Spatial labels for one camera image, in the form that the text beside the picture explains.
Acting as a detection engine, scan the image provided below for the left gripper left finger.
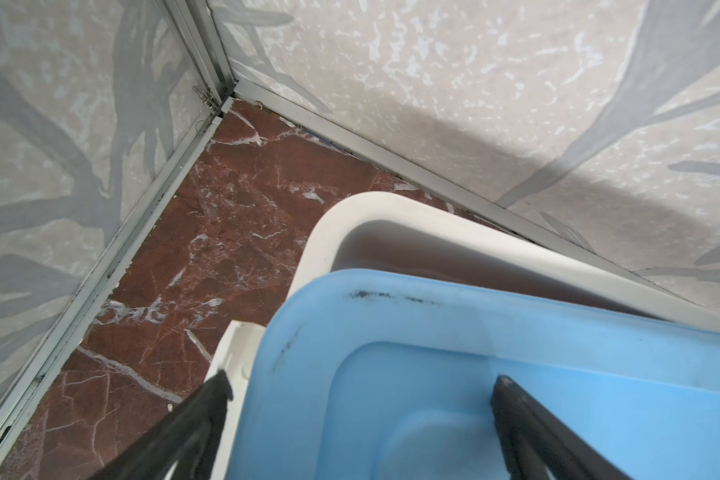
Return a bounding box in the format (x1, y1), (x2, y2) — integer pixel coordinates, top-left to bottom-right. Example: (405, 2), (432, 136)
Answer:
(92, 370), (233, 479)

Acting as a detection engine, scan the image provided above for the white plastic storage bin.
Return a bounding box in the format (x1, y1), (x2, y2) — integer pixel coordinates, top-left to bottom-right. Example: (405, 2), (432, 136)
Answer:
(213, 192), (720, 479)

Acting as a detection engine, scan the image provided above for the blue plastic bin lid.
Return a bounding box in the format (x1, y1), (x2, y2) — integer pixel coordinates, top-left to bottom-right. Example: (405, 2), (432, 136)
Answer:
(226, 270), (720, 479)

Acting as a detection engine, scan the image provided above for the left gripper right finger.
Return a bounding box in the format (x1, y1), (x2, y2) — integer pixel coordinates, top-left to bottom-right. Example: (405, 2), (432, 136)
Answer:
(491, 375), (628, 479)

